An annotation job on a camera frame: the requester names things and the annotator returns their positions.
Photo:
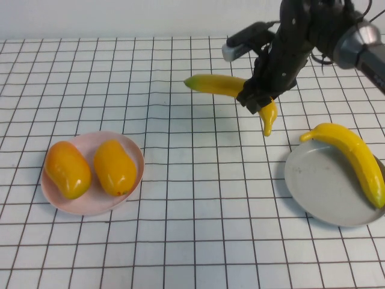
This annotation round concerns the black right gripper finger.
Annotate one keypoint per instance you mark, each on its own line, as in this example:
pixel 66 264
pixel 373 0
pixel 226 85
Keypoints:
pixel 260 105
pixel 245 96

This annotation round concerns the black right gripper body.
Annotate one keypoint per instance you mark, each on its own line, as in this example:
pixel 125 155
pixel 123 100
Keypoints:
pixel 276 72

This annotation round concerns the strongly curved yellow banana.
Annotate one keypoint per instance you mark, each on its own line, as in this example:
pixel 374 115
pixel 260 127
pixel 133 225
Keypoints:
pixel 216 84

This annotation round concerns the yellow banana with green tip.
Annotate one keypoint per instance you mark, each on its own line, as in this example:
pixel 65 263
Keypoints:
pixel 355 153

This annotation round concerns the orange yellow mango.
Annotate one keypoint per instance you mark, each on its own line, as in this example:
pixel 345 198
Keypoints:
pixel 67 168
pixel 115 165

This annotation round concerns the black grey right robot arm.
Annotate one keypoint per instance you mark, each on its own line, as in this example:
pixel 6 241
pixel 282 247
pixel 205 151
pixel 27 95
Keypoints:
pixel 352 45

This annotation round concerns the grey round plate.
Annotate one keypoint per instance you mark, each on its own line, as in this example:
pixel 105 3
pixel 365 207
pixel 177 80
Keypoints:
pixel 319 186

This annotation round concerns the pink round plate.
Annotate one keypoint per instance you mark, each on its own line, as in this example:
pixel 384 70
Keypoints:
pixel 90 206

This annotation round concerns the white checked tablecloth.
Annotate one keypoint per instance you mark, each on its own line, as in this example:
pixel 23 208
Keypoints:
pixel 210 241

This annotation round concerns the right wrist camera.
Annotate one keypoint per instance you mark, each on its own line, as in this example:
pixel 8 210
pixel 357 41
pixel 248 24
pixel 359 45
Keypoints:
pixel 243 37

